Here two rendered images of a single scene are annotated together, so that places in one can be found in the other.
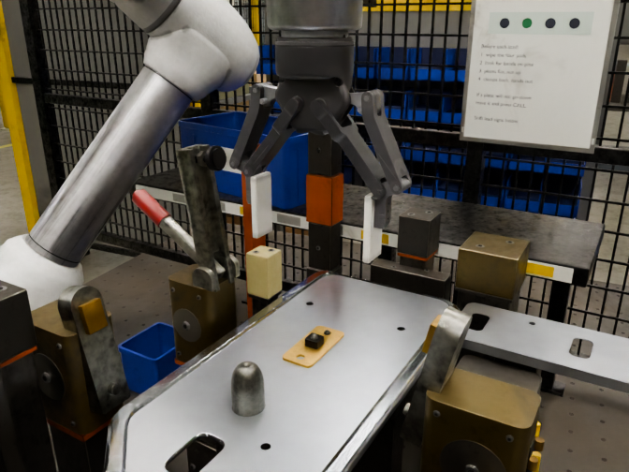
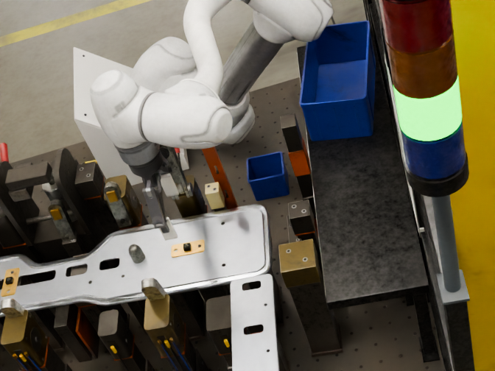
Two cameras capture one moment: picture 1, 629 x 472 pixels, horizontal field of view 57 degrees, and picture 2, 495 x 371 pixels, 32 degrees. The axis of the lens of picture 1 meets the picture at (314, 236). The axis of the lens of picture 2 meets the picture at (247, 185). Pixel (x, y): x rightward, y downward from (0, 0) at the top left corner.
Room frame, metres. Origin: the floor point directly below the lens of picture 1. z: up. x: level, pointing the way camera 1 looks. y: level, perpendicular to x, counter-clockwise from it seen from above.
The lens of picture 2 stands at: (0.32, -1.41, 2.55)
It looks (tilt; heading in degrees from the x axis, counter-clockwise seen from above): 45 degrees down; 72
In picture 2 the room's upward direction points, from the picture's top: 20 degrees counter-clockwise
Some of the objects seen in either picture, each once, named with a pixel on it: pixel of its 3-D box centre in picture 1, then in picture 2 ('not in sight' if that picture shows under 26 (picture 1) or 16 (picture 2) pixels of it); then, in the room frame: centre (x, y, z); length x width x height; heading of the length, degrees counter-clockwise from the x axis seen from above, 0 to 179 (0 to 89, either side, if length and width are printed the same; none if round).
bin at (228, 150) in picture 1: (258, 154); (339, 79); (1.15, 0.11, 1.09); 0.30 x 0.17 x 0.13; 50
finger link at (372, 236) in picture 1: (373, 226); (166, 228); (0.54, -0.06, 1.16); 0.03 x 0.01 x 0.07; 149
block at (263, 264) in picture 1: (267, 368); (230, 233); (0.71, 0.07, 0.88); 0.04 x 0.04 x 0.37; 59
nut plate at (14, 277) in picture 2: not in sight; (9, 280); (0.17, 0.24, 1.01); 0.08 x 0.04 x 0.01; 59
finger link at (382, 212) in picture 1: (391, 203); (162, 227); (0.53, -0.07, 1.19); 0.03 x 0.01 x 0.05; 59
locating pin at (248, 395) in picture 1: (247, 390); (136, 254); (0.47, 0.06, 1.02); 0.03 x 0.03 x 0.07
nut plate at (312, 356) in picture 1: (314, 342); (187, 247); (0.57, 0.00, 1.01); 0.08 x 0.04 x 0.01; 149
